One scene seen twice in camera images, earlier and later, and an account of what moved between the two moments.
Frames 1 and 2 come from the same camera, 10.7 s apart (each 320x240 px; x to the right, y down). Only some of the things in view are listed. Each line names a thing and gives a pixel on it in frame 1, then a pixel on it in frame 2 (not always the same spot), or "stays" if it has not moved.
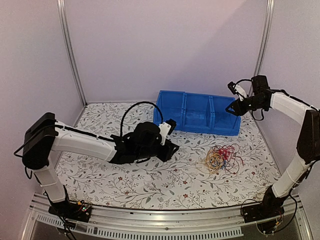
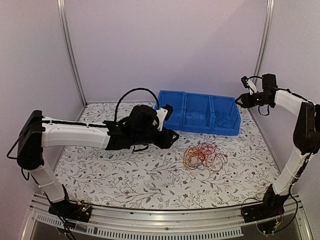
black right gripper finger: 233,104 to 243,99
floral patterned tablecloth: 209,170 stays
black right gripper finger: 233,110 to 243,101
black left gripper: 168,152 to 166,142
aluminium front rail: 183,223 stays
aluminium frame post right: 265,38 stays
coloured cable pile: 223,156 to 203,155
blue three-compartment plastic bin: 196,112 stays
